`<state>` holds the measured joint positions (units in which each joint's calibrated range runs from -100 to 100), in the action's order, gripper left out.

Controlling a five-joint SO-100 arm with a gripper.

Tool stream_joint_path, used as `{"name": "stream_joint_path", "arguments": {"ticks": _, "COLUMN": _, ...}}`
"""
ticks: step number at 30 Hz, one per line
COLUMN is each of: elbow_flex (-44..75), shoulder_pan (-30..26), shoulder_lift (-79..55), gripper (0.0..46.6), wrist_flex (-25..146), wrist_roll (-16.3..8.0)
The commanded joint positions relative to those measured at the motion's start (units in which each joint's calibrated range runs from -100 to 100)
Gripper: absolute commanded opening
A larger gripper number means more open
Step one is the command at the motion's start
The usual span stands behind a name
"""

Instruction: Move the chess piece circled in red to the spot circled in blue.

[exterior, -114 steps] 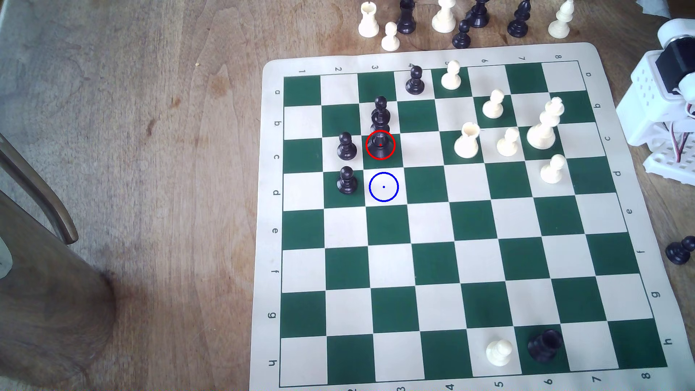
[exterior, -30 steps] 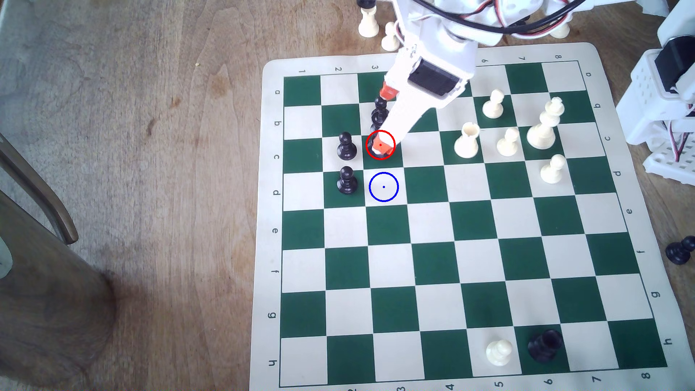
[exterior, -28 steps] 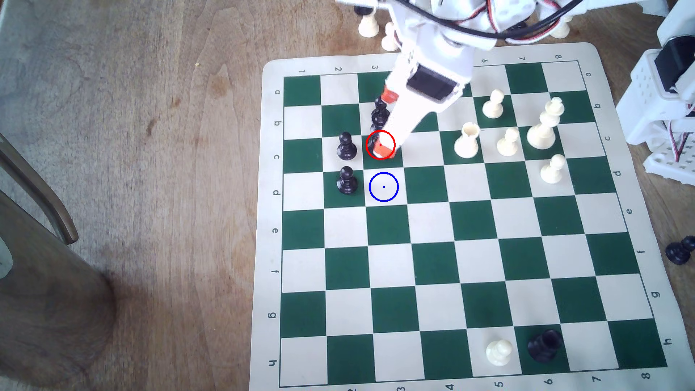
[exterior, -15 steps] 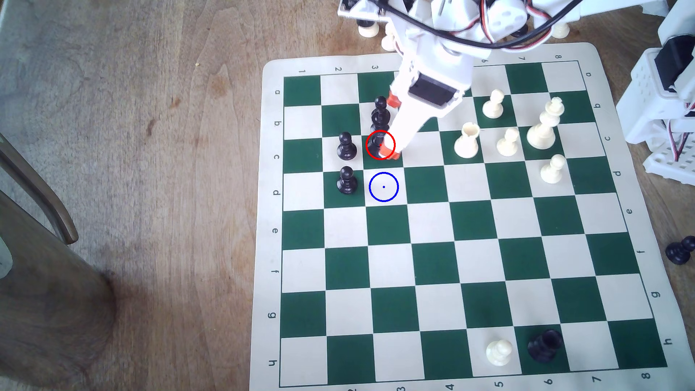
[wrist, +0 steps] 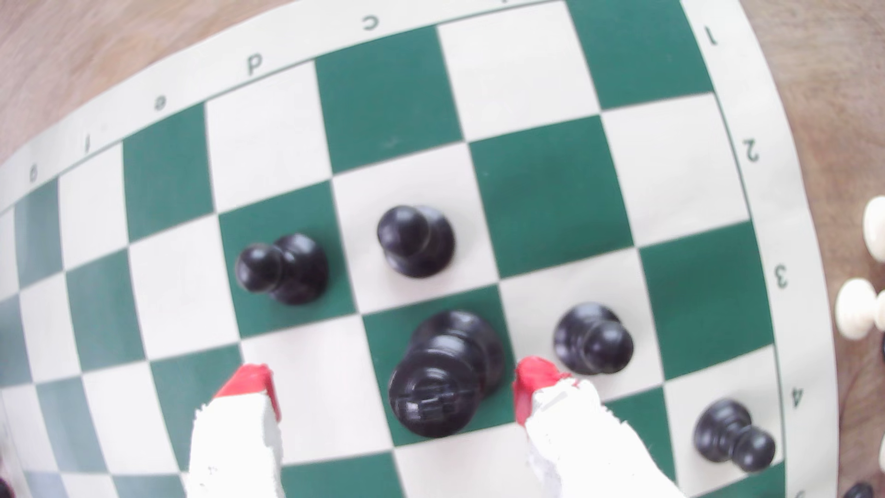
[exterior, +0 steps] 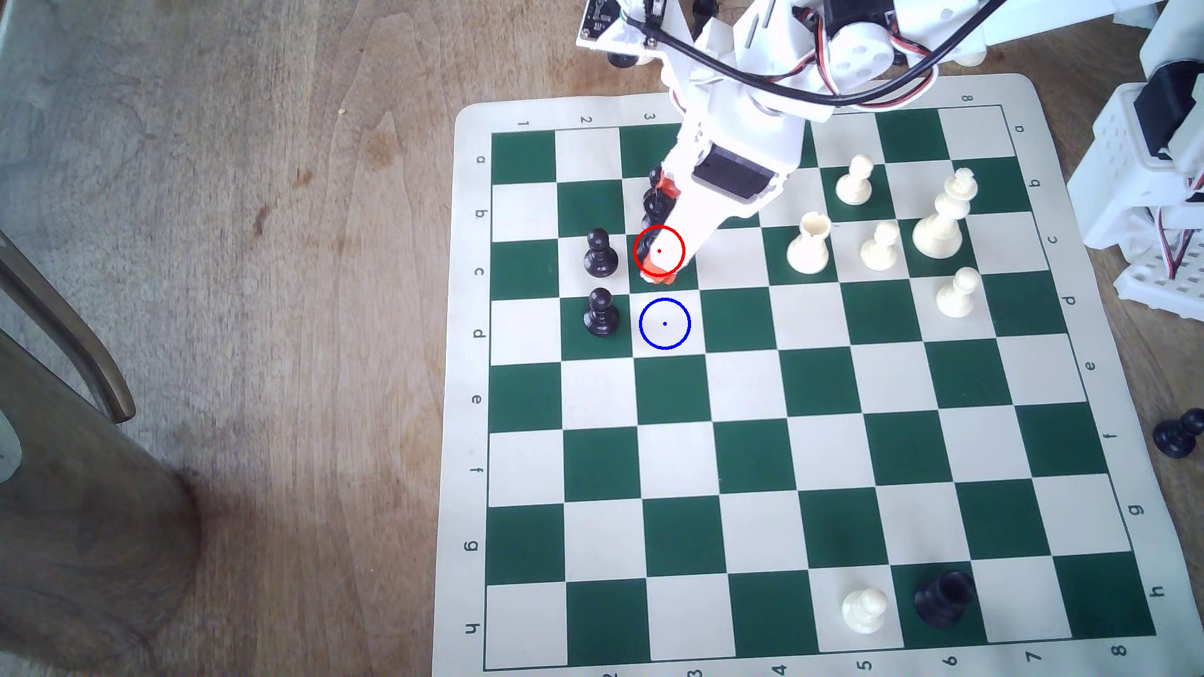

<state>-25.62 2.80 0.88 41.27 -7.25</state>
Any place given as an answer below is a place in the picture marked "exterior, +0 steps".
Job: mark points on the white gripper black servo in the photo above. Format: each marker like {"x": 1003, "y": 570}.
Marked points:
{"x": 731, "y": 176}

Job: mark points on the black chess piece wide base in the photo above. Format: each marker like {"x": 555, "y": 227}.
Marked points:
{"x": 643, "y": 256}

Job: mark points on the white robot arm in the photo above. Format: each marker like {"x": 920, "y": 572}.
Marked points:
{"x": 1035, "y": 24}

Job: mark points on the black chess pawn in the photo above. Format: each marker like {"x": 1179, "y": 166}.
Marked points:
{"x": 652, "y": 202}
{"x": 600, "y": 259}
{"x": 601, "y": 320}
{"x": 1176, "y": 436}

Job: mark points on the white chess rook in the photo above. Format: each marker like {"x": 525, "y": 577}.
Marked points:
{"x": 807, "y": 252}

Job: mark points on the white chess pawn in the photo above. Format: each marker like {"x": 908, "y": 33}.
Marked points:
{"x": 956, "y": 301}
{"x": 853, "y": 188}
{"x": 863, "y": 611}
{"x": 878, "y": 254}

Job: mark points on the black tall chess piece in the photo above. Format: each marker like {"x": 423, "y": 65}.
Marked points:
{"x": 704, "y": 7}

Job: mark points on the white chess queen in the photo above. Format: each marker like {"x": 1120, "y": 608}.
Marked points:
{"x": 937, "y": 235}

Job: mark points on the green and cream chess mat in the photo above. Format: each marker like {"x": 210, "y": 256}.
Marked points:
{"x": 752, "y": 451}

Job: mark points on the white chess bishop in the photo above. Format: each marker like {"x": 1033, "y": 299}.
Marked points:
{"x": 971, "y": 60}

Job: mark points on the black chess rook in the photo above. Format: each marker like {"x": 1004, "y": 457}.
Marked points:
{"x": 942, "y": 602}

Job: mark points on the brown wooden chair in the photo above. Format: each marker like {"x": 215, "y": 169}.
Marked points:
{"x": 85, "y": 526}

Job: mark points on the camera module on white bracket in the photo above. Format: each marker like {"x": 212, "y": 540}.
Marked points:
{"x": 602, "y": 19}

